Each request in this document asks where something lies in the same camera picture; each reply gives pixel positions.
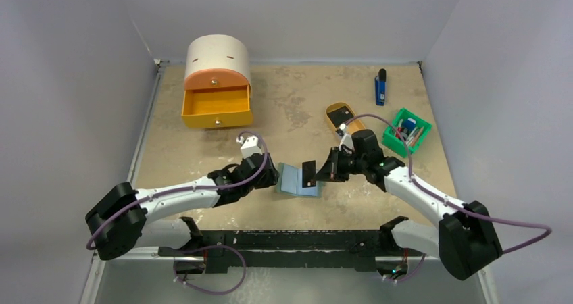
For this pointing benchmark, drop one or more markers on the blue stapler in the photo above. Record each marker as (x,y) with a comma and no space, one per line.
(380,87)

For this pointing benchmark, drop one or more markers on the white orange drawer cabinet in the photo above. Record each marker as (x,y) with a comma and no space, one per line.
(217,61)

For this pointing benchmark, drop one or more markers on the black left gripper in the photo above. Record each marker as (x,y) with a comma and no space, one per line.
(269,178)

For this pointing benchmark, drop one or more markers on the orange oval tray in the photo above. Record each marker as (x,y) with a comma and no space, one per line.
(337,114)

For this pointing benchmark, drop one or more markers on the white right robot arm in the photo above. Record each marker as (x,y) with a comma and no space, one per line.
(460,234)

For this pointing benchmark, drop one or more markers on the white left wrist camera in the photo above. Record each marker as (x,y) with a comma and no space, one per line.
(249,146)

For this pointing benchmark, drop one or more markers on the yellow open drawer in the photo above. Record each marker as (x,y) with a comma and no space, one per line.
(217,107)

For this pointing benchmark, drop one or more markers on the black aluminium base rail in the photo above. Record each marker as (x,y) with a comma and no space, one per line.
(361,250)

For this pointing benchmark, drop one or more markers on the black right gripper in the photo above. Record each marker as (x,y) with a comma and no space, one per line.
(335,164)

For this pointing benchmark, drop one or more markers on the green card holder wallet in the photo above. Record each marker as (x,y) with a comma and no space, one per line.
(290,182)

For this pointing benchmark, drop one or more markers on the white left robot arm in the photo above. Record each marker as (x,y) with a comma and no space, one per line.
(117,221)

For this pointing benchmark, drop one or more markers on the green bin with pens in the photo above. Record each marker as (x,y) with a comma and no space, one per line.
(411,128)

